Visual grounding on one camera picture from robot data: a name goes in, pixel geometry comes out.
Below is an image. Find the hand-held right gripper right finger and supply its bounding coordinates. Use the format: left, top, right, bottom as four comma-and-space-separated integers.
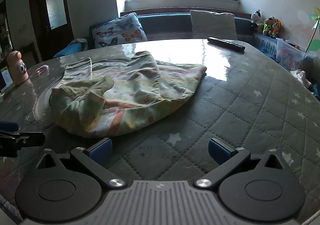
196, 137, 286, 189

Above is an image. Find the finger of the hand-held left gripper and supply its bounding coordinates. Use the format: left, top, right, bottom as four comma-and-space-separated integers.
0, 121, 19, 132
0, 130, 46, 158

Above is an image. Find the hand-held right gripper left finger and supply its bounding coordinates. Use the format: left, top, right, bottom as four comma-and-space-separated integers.
36, 137, 127, 189

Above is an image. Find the patterned pastel children's jacket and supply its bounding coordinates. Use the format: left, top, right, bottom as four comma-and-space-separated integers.
49, 51, 207, 138

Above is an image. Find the tablet screen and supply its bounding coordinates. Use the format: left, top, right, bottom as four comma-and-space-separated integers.
0, 69, 15, 94

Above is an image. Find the pink cartoon face bottle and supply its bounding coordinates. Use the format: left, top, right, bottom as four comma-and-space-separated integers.
6, 50, 30, 87

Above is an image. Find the dark wooden chair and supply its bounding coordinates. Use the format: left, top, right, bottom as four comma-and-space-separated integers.
21, 42, 40, 65

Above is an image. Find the dark display shelf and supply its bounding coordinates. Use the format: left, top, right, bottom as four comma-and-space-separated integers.
0, 0, 13, 63

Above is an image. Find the blue folded cushion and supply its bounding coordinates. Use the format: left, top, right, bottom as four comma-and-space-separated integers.
54, 38, 88, 58

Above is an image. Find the dark door with frosted glass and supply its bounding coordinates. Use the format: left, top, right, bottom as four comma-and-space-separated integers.
27, 0, 74, 59

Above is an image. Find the black remote control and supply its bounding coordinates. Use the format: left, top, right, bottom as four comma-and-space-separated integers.
207, 37, 245, 53

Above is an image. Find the white crumpled cloth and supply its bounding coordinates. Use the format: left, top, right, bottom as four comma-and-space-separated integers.
290, 70, 313, 88

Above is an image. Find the butterfly print pillow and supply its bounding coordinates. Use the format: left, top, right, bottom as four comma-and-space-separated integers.
92, 12, 148, 49

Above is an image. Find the clear plastic storage box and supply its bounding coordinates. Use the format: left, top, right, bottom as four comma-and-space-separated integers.
276, 38, 316, 72

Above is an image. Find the plain grey pillow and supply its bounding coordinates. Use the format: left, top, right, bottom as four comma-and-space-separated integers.
190, 10, 237, 40

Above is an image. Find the brown bear plush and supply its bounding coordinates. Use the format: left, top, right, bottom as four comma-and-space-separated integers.
261, 16, 275, 37

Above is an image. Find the orange fox plush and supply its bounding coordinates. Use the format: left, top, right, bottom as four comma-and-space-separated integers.
272, 19, 282, 38

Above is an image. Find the black and white cow plush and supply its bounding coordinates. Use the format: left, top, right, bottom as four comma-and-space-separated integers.
251, 9, 262, 32

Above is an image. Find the yellow green pinwheel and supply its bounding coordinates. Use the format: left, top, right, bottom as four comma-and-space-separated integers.
305, 7, 320, 53

